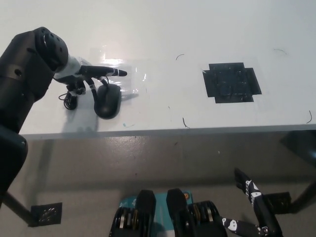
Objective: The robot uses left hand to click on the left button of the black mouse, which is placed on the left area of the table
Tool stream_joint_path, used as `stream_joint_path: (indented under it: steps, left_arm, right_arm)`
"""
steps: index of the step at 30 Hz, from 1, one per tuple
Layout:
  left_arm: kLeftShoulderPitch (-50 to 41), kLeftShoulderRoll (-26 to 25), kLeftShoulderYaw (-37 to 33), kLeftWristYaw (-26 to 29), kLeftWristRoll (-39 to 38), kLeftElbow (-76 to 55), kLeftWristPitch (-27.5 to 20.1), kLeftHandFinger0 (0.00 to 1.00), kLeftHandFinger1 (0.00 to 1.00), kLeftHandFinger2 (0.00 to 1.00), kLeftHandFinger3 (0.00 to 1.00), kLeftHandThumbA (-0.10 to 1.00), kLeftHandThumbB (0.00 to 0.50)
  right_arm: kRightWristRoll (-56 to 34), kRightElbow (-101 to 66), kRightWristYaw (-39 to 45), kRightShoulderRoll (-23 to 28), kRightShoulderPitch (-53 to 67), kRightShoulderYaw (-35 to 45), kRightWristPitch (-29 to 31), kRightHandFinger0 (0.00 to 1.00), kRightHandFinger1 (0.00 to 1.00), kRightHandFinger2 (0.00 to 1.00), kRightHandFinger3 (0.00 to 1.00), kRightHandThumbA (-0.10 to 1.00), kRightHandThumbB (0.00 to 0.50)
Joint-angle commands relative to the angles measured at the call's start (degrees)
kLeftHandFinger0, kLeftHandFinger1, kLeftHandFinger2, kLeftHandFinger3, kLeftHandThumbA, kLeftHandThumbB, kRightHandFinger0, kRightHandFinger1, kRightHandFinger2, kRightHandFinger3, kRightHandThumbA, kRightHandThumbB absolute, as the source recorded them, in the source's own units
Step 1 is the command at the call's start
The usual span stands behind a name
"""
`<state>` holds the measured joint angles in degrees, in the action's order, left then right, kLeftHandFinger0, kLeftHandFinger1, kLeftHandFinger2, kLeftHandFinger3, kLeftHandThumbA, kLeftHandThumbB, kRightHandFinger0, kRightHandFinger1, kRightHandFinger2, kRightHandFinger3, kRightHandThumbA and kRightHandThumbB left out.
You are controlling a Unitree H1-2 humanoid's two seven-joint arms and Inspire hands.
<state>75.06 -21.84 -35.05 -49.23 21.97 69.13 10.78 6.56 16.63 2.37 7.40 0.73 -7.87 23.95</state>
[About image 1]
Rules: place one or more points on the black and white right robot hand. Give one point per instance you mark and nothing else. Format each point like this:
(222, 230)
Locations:
(259, 207)

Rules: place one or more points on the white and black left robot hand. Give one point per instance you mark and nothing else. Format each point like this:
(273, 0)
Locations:
(71, 69)

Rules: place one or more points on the black computer mouse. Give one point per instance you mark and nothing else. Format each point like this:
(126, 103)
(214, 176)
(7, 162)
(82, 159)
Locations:
(109, 101)

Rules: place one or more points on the black table leg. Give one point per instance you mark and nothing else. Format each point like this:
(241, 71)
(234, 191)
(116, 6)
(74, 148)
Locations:
(19, 209)
(304, 197)

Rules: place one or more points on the clear plastic film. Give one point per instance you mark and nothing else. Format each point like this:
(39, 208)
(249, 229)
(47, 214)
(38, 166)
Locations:
(133, 76)

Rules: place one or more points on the black tape patch on table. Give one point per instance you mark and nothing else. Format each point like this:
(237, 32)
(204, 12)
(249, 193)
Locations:
(230, 84)

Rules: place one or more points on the dark under-table bracket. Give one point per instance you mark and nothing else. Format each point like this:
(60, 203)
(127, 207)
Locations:
(302, 143)

